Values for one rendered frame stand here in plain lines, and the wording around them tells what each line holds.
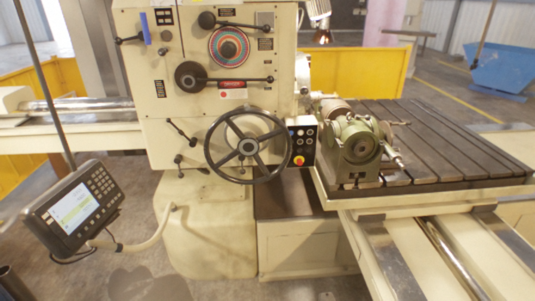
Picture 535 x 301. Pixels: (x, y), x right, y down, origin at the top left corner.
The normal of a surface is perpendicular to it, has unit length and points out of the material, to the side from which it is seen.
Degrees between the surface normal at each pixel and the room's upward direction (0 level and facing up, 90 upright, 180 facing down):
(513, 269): 0
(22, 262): 0
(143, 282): 0
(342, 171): 90
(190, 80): 90
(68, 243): 71
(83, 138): 90
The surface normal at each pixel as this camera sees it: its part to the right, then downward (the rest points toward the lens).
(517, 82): -0.84, 0.26
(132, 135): 0.07, 0.47
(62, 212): 0.92, -0.22
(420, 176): -0.01, -0.88
